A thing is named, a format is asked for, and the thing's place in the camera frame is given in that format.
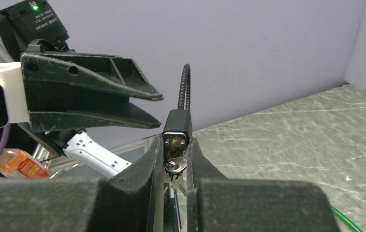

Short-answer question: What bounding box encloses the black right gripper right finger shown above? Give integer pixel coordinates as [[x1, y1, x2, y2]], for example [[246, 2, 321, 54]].
[[187, 137, 339, 232]]

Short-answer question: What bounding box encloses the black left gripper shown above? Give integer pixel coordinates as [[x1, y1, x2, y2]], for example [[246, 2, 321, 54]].
[[19, 38, 164, 158]]

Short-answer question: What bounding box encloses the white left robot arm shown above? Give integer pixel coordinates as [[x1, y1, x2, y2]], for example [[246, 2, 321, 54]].
[[0, 0, 163, 178]]

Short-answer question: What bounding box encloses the black cable padlock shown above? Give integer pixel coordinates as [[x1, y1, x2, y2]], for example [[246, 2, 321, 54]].
[[162, 63, 193, 161]]

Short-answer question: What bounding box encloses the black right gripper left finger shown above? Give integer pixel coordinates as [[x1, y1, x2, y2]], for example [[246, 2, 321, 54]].
[[0, 135, 164, 232]]

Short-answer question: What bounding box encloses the green cable lock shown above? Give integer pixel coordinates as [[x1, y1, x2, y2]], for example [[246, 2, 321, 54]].
[[330, 205, 363, 232]]

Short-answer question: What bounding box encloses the orange drink bottle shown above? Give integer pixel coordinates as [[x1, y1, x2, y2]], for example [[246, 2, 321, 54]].
[[0, 148, 49, 178]]

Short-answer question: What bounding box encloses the silver key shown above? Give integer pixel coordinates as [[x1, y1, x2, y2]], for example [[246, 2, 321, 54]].
[[165, 157, 187, 197]]

